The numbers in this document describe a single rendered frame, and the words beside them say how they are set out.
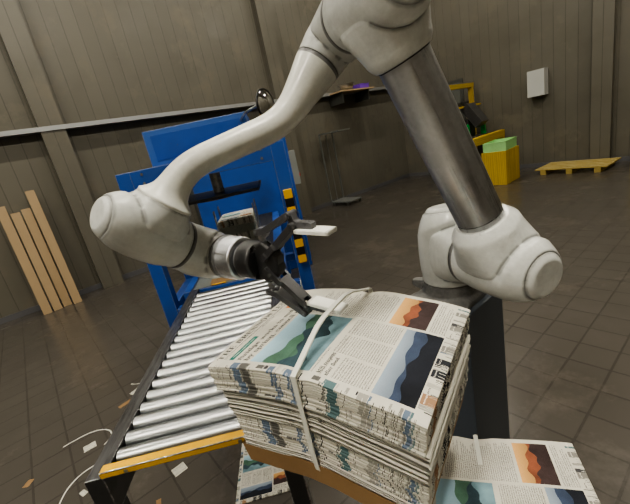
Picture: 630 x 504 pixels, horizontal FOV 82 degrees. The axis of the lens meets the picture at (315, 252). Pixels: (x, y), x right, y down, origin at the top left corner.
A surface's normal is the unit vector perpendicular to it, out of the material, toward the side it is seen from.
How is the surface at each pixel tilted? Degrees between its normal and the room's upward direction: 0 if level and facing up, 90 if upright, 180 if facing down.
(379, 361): 10
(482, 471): 1
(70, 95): 90
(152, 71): 90
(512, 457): 1
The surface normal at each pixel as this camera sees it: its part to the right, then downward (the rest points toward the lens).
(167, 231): 0.75, 0.29
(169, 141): 0.12, 0.27
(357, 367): -0.05, -0.91
